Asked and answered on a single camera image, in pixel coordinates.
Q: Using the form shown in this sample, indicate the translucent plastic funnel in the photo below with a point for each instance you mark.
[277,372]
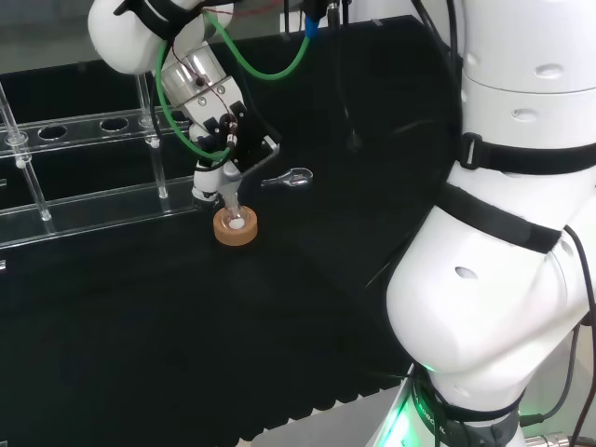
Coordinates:
[231,201]

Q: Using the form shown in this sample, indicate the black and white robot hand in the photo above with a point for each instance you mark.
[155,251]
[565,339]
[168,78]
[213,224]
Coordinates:
[209,107]

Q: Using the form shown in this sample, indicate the clear acrylic funnel stand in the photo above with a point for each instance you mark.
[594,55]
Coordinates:
[112,209]

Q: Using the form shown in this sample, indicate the small glass round-bottom flask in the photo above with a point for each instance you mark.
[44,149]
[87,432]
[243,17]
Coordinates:
[236,223]

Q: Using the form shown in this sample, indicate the grey metal base plate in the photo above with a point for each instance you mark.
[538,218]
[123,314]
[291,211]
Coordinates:
[335,423]

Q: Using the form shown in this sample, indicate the black bench cloth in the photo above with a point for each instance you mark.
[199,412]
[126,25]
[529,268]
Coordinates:
[139,335]

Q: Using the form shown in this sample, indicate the clear glass weighing funnel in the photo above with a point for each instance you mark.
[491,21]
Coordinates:
[293,178]

